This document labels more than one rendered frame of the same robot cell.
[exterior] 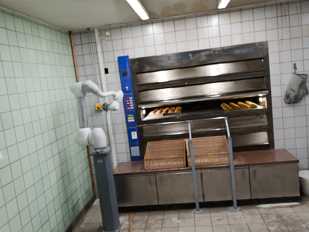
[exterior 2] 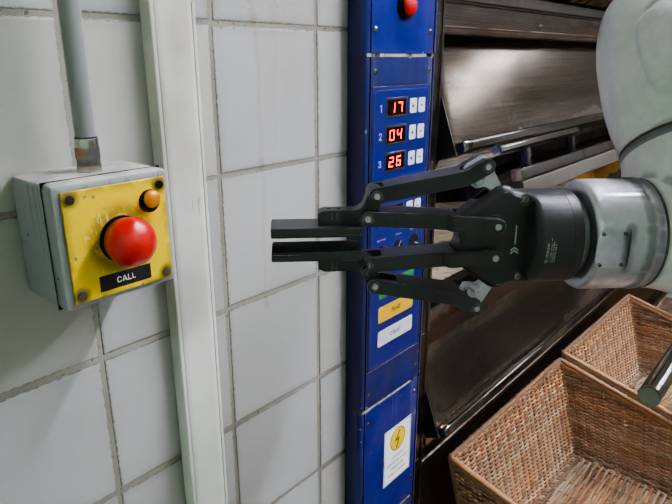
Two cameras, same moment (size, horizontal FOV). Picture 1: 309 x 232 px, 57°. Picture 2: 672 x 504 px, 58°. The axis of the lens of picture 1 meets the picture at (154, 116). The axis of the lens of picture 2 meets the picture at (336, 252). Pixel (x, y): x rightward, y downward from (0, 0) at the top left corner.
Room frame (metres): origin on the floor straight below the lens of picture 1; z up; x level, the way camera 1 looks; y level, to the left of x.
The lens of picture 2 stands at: (3.77, 1.09, 1.60)
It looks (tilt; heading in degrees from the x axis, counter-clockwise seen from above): 18 degrees down; 303
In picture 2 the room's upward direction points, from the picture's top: straight up
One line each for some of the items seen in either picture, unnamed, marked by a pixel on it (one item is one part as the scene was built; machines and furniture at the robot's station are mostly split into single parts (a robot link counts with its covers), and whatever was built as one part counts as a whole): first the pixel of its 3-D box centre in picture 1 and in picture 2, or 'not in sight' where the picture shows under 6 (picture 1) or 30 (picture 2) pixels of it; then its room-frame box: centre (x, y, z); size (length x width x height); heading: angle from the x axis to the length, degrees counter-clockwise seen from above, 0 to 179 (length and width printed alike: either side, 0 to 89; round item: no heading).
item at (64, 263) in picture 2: (99, 106); (98, 230); (4.20, 0.80, 1.46); 0.10 x 0.07 x 0.10; 83
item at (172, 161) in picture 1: (165, 153); (608, 495); (3.86, -0.10, 0.72); 0.56 x 0.49 x 0.28; 81
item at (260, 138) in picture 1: (205, 142); (580, 345); (4.05, -0.69, 0.76); 1.79 x 0.11 x 0.19; 83
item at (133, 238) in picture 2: not in sight; (128, 240); (4.16, 0.80, 1.46); 0.04 x 0.04 x 0.04; 83
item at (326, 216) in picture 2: not in sight; (350, 204); (4.01, 0.71, 1.49); 0.05 x 0.01 x 0.03; 38
